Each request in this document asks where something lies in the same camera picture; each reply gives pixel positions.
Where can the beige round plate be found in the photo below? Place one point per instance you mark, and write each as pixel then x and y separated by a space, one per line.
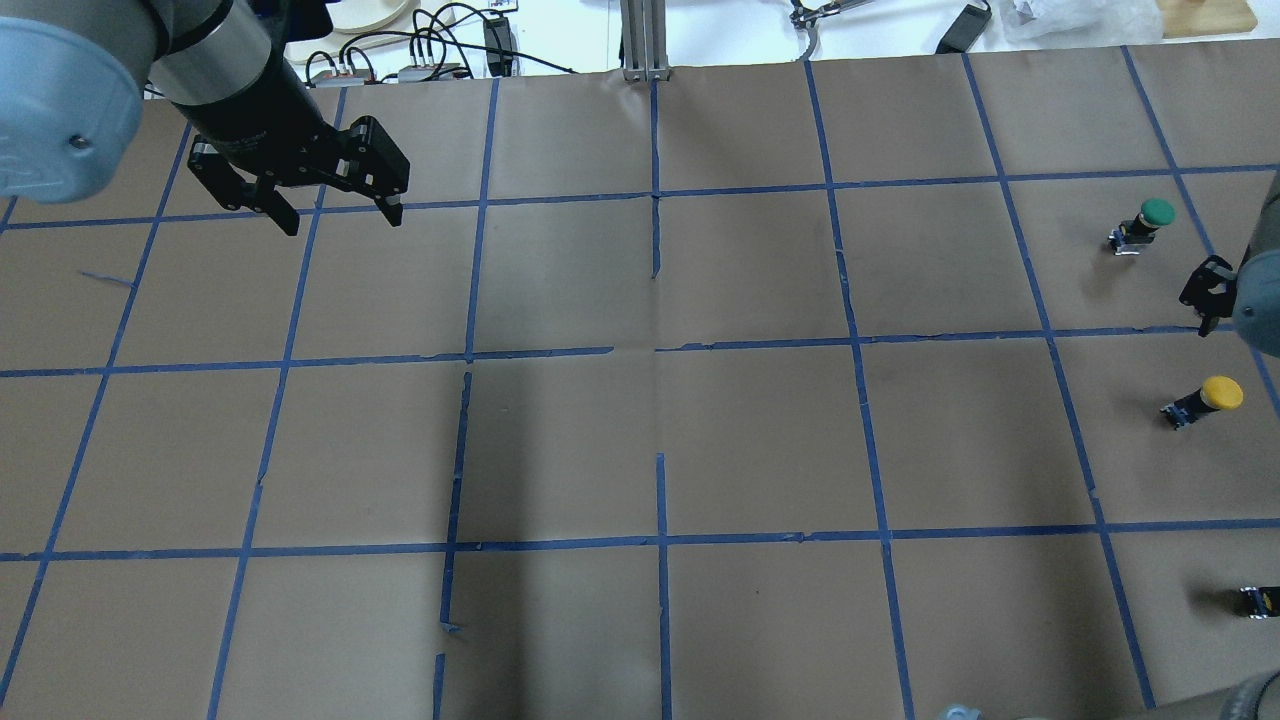
pixel 359 16

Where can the black power adapter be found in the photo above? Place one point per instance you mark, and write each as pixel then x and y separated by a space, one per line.
pixel 966 29

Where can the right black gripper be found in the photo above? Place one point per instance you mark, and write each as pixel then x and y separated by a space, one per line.
pixel 1208 283

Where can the yellow push button switch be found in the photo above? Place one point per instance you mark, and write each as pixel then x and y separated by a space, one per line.
pixel 1216 394

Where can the small black switch block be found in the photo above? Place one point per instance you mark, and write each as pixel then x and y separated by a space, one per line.
pixel 1259 601

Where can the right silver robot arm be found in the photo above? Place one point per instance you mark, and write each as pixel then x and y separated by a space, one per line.
pixel 1246 293

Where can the crumpled clear plastic bag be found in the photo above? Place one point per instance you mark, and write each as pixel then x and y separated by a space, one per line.
pixel 1095 22

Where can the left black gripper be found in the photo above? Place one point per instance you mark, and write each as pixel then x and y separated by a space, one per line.
pixel 262 125

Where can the lower small circuit board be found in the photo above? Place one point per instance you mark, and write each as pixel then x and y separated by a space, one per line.
pixel 329 77

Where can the small circuit board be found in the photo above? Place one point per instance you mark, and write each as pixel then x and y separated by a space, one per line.
pixel 329 77
pixel 431 72

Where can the upper small circuit board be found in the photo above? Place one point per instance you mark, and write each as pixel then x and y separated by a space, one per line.
pixel 431 72

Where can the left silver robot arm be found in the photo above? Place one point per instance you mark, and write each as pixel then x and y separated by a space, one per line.
pixel 74 73

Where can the aluminium frame post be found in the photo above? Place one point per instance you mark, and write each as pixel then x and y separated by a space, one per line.
pixel 644 56

